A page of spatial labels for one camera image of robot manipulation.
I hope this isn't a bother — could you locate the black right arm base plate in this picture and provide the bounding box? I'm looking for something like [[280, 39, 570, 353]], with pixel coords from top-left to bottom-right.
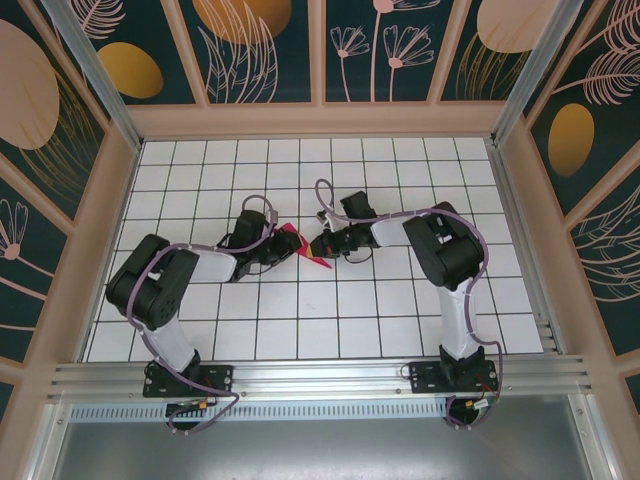
[[408, 356, 500, 394]]

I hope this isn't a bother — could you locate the aluminium side rail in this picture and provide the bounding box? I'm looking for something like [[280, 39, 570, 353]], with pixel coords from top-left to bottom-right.
[[487, 139, 562, 357]]

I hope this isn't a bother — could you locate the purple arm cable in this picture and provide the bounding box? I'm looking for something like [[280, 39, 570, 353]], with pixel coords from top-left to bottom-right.
[[124, 195, 279, 437], [314, 179, 504, 432]]

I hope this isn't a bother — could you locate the aluminium frame post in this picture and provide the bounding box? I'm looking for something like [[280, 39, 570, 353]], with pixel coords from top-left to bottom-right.
[[489, 0, 585, 147], [39, 0, 144, 152]]

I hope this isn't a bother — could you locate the pink square paper sheet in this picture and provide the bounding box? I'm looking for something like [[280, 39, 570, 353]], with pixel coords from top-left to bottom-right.
[[276, 222, 334, 272]]

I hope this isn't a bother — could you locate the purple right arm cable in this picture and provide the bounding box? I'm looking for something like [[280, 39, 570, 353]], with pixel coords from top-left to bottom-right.
[[314, 179, 504, 432]]

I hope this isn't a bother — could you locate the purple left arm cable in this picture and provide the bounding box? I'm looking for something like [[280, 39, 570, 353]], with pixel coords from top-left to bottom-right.
[[124, 195, 279, 437]]

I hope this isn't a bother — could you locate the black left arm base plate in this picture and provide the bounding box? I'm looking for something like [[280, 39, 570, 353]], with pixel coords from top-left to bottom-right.
[[142, 363, 235, 399]]

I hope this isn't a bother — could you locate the aluminium mounting rail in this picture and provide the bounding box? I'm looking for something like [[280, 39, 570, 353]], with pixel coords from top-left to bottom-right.
[[47, 353, 597, 402]]

